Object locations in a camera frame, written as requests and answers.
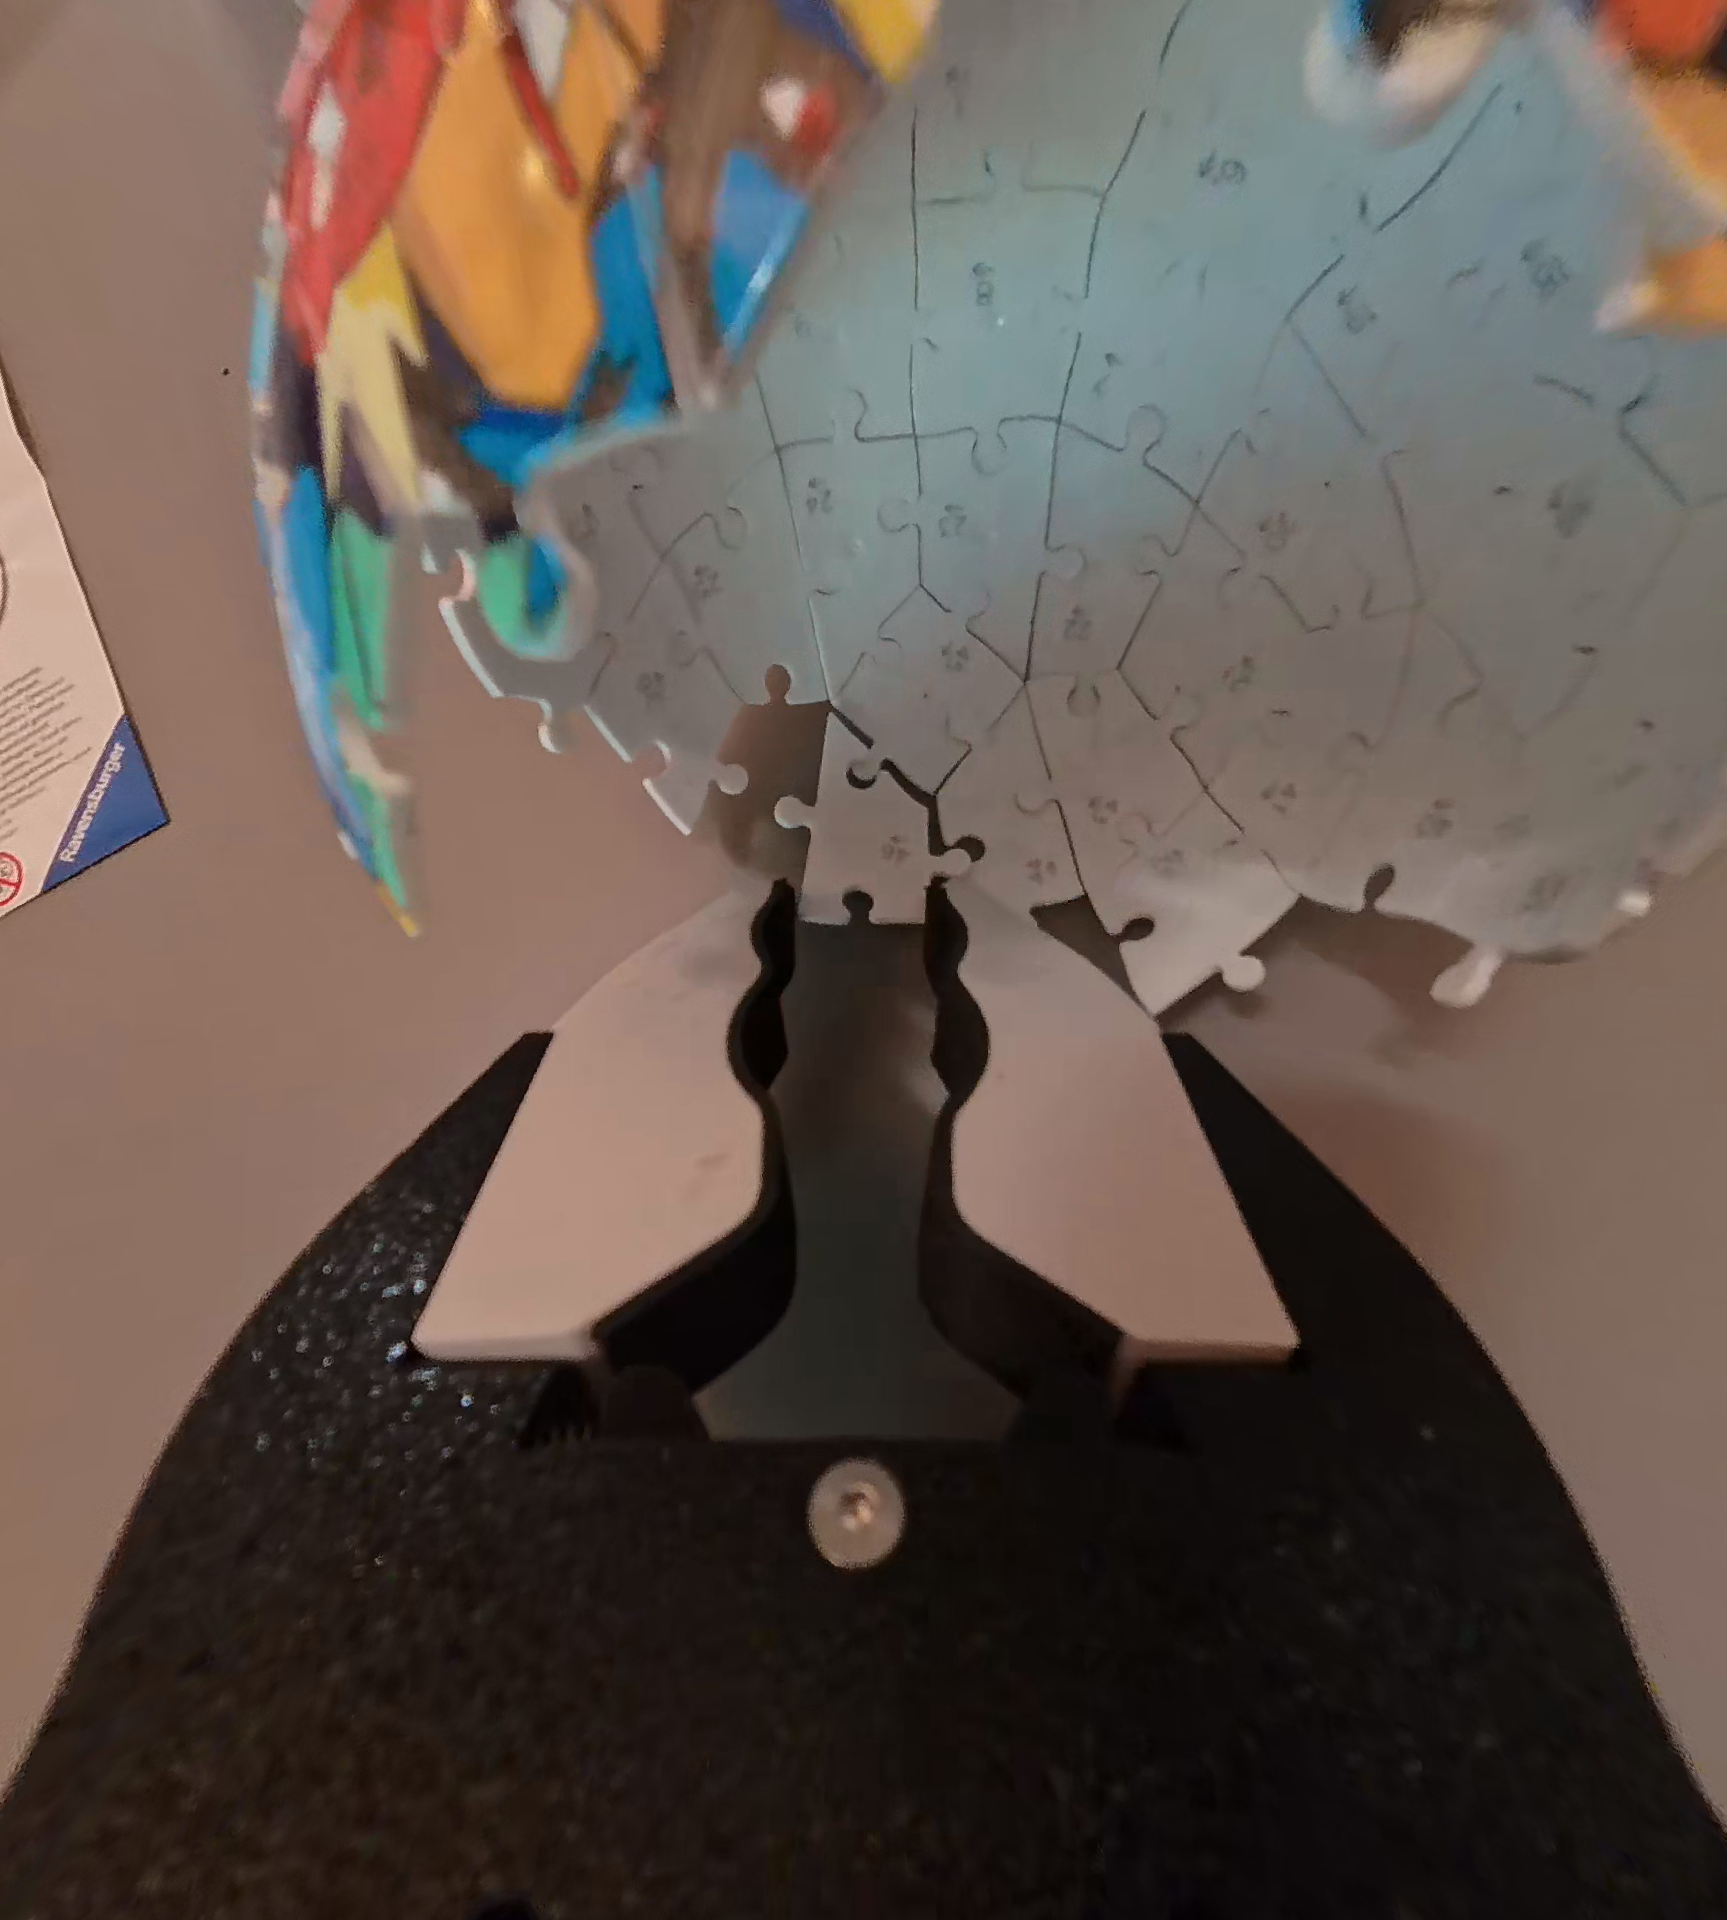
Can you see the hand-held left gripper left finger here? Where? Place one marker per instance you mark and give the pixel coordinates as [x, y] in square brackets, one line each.
[608, 1200]

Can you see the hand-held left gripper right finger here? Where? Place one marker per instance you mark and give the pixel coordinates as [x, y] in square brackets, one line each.
[1103, 1200]

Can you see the white puzzle piece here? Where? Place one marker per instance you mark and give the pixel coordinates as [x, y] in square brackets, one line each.
[877, 854]

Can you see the colourful puzzle ball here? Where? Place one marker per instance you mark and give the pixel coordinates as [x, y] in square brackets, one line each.
[1177, 451]

